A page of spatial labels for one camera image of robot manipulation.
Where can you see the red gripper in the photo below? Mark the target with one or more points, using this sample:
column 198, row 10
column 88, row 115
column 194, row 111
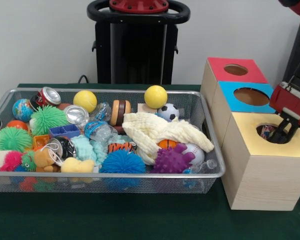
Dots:
column 290, row 102

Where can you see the wooden box with three holes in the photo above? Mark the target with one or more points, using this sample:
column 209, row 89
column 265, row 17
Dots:
column 265, row 180

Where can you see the clear mesh bin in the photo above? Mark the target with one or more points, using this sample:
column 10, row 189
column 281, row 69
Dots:
column 65, row 183

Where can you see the black stand base bar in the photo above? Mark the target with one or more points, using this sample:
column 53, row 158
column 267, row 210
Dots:
column 293, row 55

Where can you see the purple spiky toy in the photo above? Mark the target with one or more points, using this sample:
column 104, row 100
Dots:
column 172, row 160

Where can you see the small soccer ball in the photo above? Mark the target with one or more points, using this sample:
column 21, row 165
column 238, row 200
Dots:
column 168, row 112

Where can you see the cream waffle cloth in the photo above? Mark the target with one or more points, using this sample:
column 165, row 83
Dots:
column 165, row 130

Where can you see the smooth yellow ball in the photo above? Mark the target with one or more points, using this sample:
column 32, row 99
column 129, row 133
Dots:
column 155, row 97

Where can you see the blue spiky ball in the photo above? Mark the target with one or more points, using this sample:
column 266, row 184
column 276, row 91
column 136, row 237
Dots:
column 122, row 162

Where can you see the brown striped wooden burger toy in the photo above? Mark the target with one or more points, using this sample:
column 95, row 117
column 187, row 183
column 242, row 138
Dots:
column 120, row 112

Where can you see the dark green tablecloth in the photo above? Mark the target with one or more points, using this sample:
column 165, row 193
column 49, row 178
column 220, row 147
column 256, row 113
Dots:
column 115, row 217

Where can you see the yellow tennis-seam ball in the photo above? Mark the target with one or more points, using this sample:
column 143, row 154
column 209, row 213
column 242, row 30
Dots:
column 85, row 98

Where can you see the green spiky ball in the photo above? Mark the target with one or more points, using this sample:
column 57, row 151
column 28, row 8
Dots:
column 11, row 138
column 48, row 120

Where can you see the red drink can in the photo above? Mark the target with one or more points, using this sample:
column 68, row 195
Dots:
column 48, row 96

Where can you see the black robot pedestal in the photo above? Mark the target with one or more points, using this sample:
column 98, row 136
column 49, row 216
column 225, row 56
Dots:
column 137, row 50

